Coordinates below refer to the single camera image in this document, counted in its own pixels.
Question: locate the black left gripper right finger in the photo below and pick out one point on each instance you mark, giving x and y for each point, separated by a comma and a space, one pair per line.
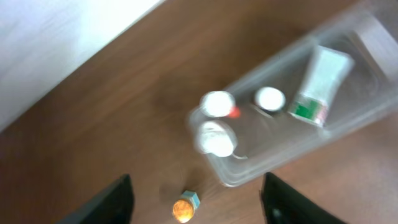
283, 204

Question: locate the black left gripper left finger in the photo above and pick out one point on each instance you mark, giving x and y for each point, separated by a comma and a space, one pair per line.
114, 204

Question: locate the small gold-lidded balm jar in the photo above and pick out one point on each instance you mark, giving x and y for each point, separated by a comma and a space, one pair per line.
184, 208

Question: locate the white lotion bottle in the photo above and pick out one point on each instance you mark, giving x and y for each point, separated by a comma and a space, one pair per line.
215, 137

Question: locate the dark bottle with white cap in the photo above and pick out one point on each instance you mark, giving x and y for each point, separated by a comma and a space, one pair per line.
269, 100

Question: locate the orange tube with white cap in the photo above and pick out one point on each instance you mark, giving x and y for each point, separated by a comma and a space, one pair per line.
219, 104

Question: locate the white green medicine box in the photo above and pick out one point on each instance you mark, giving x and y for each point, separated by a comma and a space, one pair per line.
326, 71

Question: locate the clear plastic container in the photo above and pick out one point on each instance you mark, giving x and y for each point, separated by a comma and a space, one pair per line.
368, 33

